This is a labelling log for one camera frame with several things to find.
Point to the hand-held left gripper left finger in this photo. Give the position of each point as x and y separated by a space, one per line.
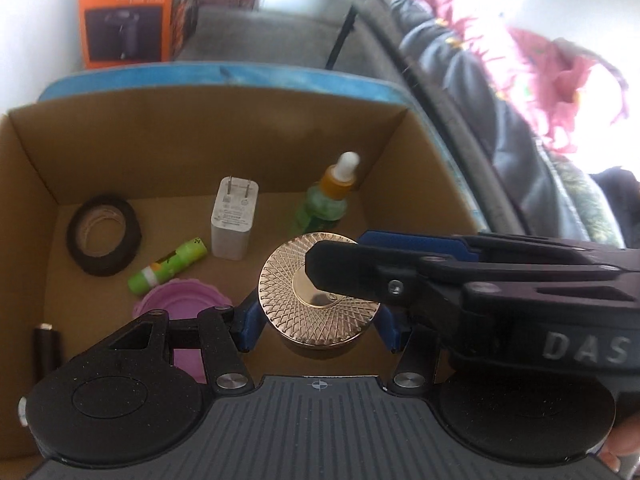
247 325

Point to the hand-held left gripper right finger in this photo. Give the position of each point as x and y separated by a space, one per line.
390 327

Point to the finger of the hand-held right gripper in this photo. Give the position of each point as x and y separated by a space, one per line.
400 241
350 270

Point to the green dropper bottle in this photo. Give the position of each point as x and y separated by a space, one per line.
322 205

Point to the pink plastic lid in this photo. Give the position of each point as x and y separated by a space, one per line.
165 300

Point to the white charger plug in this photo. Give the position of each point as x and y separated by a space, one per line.
232 230

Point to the green lip balm stick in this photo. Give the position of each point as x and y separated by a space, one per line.
175 260

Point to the black electrical tape roll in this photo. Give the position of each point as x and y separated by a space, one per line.
95 266

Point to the large brown cardboard box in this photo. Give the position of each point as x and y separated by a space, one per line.
175 150

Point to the black cylinder with gold label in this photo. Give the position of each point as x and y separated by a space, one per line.
47 355

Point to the person's right hand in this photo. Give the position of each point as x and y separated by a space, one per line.
622 447

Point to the dark cloth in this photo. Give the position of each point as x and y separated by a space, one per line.
620 210

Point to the pink floral blanket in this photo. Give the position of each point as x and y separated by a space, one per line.
560 70

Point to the orange printed carton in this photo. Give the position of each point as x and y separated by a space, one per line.
125 35

